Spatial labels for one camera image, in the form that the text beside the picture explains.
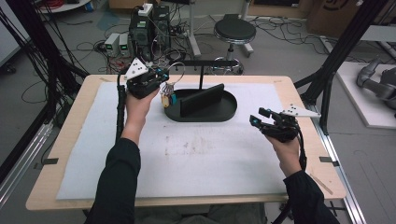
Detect grey bench power supply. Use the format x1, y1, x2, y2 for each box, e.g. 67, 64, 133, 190
119, 33, 131, 57
104, 32, 120, 54

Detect brown cardboard box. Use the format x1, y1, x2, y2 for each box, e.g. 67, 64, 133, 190
306, 0, 367, 39

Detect white round table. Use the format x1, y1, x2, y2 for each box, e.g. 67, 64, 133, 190
38, 0, 92, 14

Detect person's left hand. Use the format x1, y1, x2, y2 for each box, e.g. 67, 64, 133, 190
124, 88, 161, 125

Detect black oval tray with hanger stand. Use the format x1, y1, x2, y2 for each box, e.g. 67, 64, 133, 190
163, 60, 239, 123

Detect black computer tower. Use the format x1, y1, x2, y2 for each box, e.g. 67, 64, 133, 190
129, 12, 155, 62
152, 6, 172, 52

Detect black round stool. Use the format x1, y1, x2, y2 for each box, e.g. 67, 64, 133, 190
213, 18, 258, 76

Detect white foam mat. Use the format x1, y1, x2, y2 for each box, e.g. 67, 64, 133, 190
55, 81, 289, 200

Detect white power strip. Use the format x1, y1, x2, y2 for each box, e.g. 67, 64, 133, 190
137, 3, 154, 17

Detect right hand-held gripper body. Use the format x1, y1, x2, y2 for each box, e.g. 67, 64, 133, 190
258, 104, 321, 144

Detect aluminium floor rail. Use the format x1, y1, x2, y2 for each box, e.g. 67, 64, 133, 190
306, 102, 368, 224
0, 120, 54, 206

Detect tangle of black floor cables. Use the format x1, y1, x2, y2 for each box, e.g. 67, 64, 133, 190
18, 0, 331, 76

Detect person's right hand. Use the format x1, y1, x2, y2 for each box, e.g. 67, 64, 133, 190
265, 135, 303, 178

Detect white platform board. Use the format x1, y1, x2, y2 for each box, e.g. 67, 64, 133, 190
335, 60, 396, 130

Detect black metal frame post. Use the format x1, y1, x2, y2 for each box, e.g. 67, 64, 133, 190
293, 0, 396, 136

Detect black metal frame with cables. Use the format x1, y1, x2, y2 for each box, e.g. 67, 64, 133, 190
0, 0, 90, 185

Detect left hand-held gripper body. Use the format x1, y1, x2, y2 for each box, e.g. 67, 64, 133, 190
123, 57, 164, 100

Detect black wallet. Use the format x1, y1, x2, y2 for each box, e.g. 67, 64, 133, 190
179, 83, 226, 119

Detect person's lap grey trousers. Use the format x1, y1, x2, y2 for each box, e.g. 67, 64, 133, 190
134, 202, 269, 224

